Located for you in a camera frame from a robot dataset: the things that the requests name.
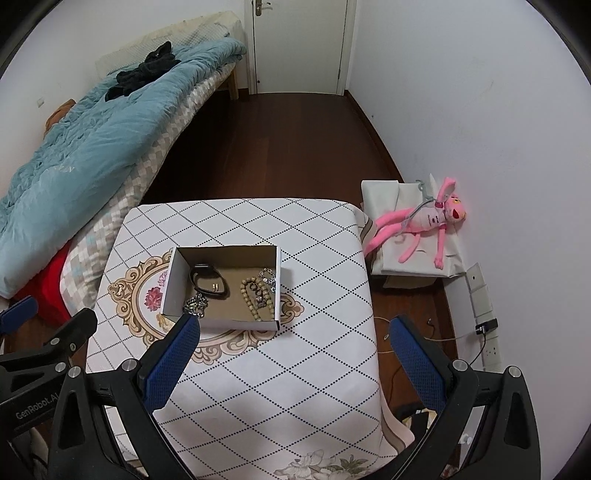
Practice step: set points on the cardboard box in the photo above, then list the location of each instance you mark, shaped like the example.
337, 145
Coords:
231, 323

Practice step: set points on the pink plush toy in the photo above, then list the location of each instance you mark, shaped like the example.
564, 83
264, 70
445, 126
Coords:
429, 218

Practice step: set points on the wooden bed leg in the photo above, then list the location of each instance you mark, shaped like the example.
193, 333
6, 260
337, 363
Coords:
233, 85

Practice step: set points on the white door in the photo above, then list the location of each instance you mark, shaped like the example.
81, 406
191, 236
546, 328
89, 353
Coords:
300, 46

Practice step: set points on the black charger plug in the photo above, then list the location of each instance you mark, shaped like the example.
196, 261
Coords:
487, 326

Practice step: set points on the black clothing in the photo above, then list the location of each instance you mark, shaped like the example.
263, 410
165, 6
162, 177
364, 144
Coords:
143, 71

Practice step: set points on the white diamond-pattern printed tablecloth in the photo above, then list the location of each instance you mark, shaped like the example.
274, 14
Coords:
300, 369

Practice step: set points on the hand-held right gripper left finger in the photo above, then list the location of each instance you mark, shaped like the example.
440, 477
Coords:
171, 364

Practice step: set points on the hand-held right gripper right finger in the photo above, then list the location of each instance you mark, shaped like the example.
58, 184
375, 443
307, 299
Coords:
415, 364

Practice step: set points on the beige mattress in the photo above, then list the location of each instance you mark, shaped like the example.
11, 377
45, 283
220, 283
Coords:
198, 27

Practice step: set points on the red blanket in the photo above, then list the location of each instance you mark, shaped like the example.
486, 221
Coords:
51, 281

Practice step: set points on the light blue quilt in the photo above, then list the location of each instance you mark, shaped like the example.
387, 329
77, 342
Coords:
92, 147

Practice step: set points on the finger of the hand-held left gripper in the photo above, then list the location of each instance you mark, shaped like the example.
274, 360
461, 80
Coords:
18, 312
69, 330

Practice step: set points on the brown plush toy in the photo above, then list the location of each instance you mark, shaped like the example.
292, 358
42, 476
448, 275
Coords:
57, 115

